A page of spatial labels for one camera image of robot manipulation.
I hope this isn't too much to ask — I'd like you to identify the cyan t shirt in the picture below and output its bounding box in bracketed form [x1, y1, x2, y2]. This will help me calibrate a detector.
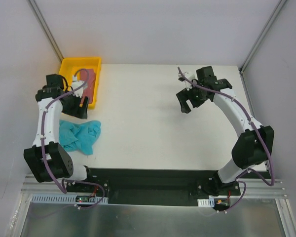
[59, 120, 102, 156]

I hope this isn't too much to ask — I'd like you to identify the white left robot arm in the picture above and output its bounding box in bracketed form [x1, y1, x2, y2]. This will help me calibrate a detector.
[23, 74, 95, 192]

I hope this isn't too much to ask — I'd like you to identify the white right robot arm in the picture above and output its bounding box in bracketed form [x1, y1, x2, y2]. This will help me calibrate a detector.
[78, 65, 274, 195]

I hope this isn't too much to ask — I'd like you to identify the red folded t shirt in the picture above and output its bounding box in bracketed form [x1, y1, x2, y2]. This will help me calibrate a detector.
[79, 69, 96, 101]

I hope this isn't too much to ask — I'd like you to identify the yellow plastic bin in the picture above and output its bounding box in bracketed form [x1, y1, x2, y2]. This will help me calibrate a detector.
[59, 57, 101, 109]

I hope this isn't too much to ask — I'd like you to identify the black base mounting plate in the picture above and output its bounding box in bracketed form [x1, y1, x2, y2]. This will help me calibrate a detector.
[65, 167, 241, 207]

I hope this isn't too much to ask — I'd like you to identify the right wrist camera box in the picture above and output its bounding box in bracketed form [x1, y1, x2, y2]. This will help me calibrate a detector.
[178, 71, 196, 91]

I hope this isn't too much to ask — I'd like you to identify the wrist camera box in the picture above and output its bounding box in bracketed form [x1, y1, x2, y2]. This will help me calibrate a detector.
[178, 71, 196, 91]
[71, 76, 86, 98]

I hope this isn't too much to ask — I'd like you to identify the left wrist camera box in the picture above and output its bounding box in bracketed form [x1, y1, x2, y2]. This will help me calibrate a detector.
[71, 76, 86, 98]

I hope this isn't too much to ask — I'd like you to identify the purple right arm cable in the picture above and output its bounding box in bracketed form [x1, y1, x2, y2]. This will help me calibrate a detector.
[177, 66, 276, 218]

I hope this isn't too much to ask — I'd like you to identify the left aluminium corner post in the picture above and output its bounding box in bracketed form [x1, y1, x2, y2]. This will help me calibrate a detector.
[26, 0, 64, 63]

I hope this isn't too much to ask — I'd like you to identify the aluminium corner post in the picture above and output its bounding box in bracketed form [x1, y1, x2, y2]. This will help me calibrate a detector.
[238, 0, 288, 74]
[26, 0, 64, 63]

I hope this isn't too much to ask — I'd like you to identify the right white cable duct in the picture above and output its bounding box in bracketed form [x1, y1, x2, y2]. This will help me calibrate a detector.
[197, 197, 215, 208]

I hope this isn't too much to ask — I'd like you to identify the left grey cable duct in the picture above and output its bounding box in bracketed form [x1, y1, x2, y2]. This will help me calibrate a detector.
[32, 194, 109, 205]

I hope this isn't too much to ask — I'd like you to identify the right aluminium corner post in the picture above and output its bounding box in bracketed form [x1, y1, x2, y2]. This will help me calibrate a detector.
[238, 0, 288, 74]

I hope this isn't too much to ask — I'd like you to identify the aluminium front rail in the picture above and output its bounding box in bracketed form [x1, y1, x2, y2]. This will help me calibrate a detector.
[21, 175, 289, 199]

